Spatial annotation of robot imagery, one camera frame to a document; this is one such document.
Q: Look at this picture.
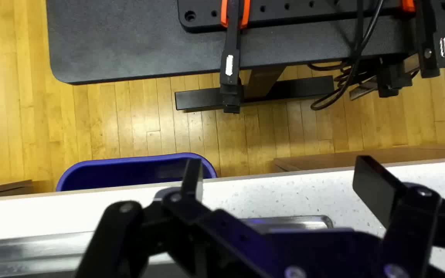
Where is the black floor cable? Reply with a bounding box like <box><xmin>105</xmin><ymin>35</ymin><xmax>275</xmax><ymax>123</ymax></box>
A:
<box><xmin>310</xmin><ymin>0</ymin><xmax>389</xmax><ymax>111</ymax></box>

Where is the black mounting plate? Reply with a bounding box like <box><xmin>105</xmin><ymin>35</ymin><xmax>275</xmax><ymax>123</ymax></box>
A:
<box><xmin>176</xmin><ymin>0</ymin><xmax>445</xmax><ymax>33</ymax></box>

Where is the orange-handled black clamp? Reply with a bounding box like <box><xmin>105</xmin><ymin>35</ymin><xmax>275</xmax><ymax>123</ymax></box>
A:
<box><xmin>398</xmin><ymin>0</ymin><xmax>445</xmax><ymax>80</ymax></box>
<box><xmin>217</xmin><ymin>0</ymin><xmax>253</xmax><ymax>115</ymax></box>

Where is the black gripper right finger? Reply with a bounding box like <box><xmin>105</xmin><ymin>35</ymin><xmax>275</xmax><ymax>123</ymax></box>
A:
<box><xmin>352</xmin><ymin>154</ymin><xmax>445</xmax><ymax>278</ymax></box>

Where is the blue trash bin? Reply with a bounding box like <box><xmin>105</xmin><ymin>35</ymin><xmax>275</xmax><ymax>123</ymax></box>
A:
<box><xmin>55</xmin><ymin>151</ymin><xmax>219</xmax><ymax>193</ymax></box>

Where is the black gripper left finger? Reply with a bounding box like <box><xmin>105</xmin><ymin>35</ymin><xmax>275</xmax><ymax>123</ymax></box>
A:
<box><xmin>74</xmin><ymin>159</ymin><xmax>219</xmax><ymax>278</ymax></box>

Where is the black table foot bar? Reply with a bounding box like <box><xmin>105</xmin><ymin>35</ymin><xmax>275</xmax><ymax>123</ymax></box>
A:
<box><xmin>174</xmin><ymin>75</ymin><xmax>335</xmax><ymax>112</ymax></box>

